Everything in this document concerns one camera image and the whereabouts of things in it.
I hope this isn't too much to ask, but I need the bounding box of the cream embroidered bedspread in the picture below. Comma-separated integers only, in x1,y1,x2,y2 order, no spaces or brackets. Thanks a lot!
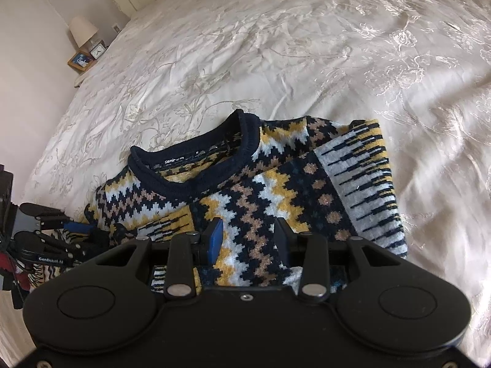
20,0,491,353

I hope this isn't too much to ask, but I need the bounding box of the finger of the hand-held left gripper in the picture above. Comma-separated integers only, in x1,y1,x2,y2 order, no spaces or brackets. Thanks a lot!
18,202,93,234
13,231,95,264

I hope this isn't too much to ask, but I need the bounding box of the cream table lamp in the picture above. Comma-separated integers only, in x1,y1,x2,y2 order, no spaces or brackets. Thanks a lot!
68,16,101,48

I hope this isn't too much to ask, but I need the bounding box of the navy yellow patterned knit sweater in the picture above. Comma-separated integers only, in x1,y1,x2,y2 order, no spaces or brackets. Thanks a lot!
29,109,408,293

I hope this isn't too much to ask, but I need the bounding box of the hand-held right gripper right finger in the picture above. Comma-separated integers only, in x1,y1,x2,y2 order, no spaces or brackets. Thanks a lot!
274,217,400,303

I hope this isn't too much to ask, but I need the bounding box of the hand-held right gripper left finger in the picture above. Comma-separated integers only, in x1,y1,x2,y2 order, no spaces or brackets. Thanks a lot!
95,217,224,302

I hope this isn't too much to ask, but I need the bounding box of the wooden picture frame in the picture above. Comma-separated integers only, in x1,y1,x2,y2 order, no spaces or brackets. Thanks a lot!
68,51,95,73

